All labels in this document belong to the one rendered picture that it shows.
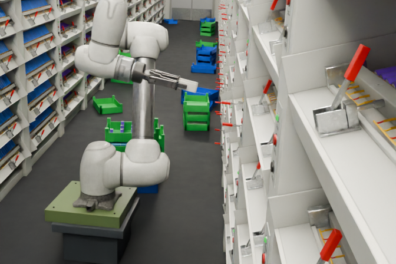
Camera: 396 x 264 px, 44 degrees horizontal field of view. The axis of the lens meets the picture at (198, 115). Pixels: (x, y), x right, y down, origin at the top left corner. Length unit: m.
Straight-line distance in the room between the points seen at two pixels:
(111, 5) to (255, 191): 0.83
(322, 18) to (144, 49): 1.68
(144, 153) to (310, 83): 1.59
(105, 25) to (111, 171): 0.72
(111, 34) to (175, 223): 1.23
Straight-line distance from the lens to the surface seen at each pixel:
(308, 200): 0.72
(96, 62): 1.76
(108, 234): 2.20
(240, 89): 2.10
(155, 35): 2.29
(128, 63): 1.76
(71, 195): 2.38
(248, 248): 1.38
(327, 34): 0.65
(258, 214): 1.17
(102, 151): 2.17
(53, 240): 2.53
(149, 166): 2.18
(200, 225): 2.61
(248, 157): 1.44
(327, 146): 0.47
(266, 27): 1.18
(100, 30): 1.74
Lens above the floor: 1.32
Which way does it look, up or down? 18 degrees down
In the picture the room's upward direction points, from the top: 3 degrees clockwise
